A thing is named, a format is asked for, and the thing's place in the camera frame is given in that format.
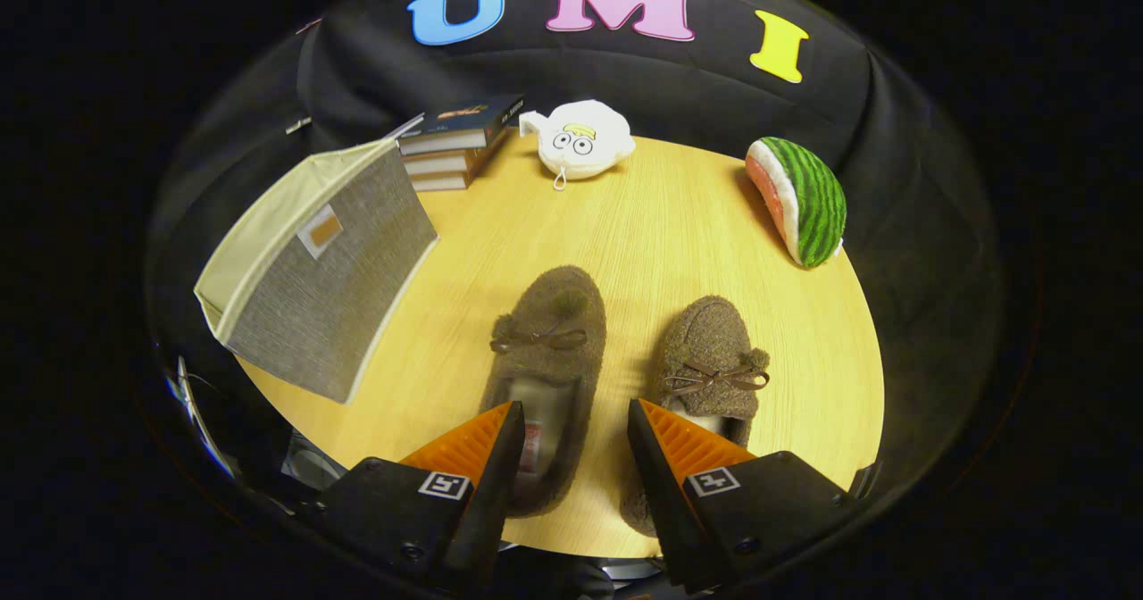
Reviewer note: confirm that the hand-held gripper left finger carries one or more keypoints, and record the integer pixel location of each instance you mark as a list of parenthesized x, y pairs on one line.
[(491, 502)]

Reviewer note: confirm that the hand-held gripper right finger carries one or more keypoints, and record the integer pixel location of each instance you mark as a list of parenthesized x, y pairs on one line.
[(665, 511)]

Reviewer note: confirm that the brown fuzzy slipper shoe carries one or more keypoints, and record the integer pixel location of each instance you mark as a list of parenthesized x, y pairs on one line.
[(558, 305), (705, 332)]

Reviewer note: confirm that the grey fabric storage box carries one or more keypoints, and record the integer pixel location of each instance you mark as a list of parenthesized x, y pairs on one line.
[(330, 305)]

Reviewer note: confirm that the brown cover book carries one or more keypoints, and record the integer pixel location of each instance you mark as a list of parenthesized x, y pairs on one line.
[(442, 182), (442, 162)]

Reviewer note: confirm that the watermelon slice plush toy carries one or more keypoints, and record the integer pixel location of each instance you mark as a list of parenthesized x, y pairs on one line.
[(808, 198)]

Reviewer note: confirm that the white plush toy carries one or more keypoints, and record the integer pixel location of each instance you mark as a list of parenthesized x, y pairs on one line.
[(580, 149)]

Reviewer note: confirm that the dark cover book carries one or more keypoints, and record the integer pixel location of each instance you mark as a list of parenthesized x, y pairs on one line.
[(464, 122)]

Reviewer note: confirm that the black backdrop cloth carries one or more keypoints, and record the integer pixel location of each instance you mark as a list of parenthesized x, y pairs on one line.
[(714, 91)]

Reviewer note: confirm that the white clip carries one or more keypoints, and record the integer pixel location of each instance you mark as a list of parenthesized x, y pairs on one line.
[(298, 124)]

